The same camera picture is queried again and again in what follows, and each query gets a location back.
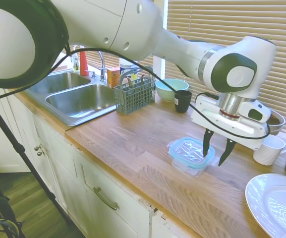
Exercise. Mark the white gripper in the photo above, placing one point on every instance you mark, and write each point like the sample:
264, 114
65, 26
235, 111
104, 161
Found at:
214, 121

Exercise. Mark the clear lid with teal seal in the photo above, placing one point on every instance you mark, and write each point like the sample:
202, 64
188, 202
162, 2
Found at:
187, 151

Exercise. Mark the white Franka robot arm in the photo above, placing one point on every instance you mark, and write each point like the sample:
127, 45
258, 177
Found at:
108, 22

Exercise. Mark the clear glass food container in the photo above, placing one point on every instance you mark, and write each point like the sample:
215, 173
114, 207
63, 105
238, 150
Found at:
182, 167

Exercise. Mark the white tapered mug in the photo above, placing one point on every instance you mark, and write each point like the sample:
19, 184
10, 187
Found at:
271, 150

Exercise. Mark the black mug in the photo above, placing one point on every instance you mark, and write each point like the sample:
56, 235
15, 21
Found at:
182, 102

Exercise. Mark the grey bowl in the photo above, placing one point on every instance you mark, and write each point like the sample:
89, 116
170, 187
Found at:
277, 121

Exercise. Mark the mint green bowl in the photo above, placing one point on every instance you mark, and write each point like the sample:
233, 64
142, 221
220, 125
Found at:
167, 93

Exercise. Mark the white plate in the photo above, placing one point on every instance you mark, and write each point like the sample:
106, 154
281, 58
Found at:
276, 205

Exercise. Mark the grey plastic cutlery basket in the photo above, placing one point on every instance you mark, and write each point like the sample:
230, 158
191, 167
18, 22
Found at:
135, 101

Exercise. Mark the white wipes canister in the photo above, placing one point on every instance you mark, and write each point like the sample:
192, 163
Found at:
126, 68

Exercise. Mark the orange cardboard box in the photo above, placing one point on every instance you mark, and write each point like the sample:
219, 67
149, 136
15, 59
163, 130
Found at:
113, 78

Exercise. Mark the beige window blind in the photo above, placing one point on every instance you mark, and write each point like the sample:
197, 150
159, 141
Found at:
113, 60
232, 19

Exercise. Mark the chrome faucet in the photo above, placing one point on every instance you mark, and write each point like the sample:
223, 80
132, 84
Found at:
102, 67

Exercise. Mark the chrome sink sprayer knob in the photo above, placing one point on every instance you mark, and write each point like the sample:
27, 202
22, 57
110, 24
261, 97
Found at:
93, 74

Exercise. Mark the stainless steel sink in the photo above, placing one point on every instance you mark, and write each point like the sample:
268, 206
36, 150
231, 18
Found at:
78, 104

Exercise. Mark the white base cabinets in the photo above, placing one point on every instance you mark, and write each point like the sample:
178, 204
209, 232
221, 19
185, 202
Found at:
71, 178

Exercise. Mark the red spray bottle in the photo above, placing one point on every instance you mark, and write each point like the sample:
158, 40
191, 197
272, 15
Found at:
84, 64

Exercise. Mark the clear dish soap bottle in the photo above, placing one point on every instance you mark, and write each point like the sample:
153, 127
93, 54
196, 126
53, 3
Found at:
75, 64

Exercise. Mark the round metal cabinet knob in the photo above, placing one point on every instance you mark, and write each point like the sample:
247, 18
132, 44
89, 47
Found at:
41, 153
37, 148

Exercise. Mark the black camera stand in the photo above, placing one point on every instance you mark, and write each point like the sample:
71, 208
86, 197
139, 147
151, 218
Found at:
21, 151

